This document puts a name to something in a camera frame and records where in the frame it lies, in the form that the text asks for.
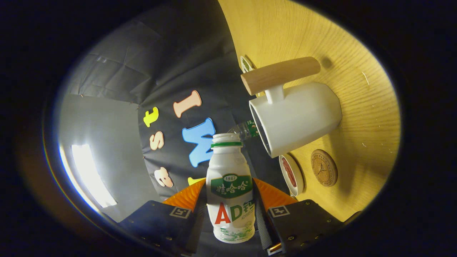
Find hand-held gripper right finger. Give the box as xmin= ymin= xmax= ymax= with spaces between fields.
xmin=252 ymin=177 xmax=345 ymax=256

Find white round plate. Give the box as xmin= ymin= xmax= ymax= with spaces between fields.
xmin=278 ymin=153 xmax=305 ymax=197

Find red meat slices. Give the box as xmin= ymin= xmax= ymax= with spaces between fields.
xmin=282 ymin=158 xmax=297 ymax=187

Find black backdrop cloth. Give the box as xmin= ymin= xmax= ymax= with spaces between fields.
xmin=66 ymin=0 xmax=286 ymax=257

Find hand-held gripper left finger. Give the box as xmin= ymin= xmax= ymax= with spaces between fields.
xmin=104 ymin=178 xmax=207 ymax=256

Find round cork coaster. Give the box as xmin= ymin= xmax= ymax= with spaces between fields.
xmin=310 ymin=149 xmax=338 ymax=187

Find white cup wooden handle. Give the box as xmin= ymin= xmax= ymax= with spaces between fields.
xmin=240 ymin=56 xmax=342 ymax=158

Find wooden table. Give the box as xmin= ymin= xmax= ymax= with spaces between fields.
xmin=218 ymin=0 xmax=401 ymax=222

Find clear water bottle green label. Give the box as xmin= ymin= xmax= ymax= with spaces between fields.
xmin=227 ymin=120 xmax=260 ymax=140

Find white divided dish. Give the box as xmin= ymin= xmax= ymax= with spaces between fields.
xmin=240 ymin=55 xmax=256 ymax=74

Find white juice bottle green label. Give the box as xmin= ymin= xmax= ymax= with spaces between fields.
xmin=206 ymin=133 xmax=256 ymax=244

